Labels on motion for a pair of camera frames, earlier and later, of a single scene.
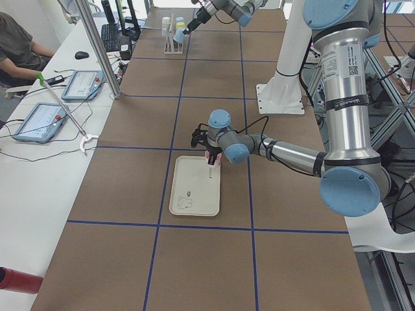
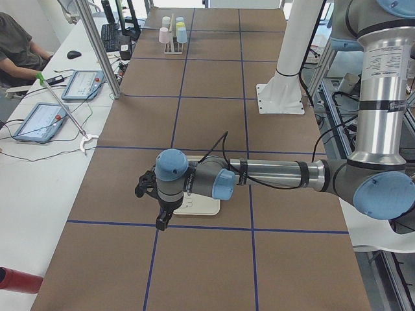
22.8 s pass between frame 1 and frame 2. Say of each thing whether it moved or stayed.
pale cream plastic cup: stayed
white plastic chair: stayed
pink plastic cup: moved
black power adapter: stayed
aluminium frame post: stayed
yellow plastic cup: stayed
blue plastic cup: stayed
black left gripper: moved
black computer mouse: moved
